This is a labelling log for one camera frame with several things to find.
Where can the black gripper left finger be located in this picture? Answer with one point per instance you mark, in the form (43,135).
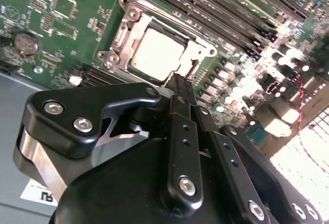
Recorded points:
(64,111)

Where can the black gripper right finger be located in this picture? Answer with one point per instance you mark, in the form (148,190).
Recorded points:
(226,157)

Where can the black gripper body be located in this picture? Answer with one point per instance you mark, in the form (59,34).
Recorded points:
(115,195)

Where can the metal socket cover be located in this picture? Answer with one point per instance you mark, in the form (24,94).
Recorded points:
(135,36)

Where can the silver CPU plate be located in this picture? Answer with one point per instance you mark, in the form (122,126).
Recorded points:
(159,54)

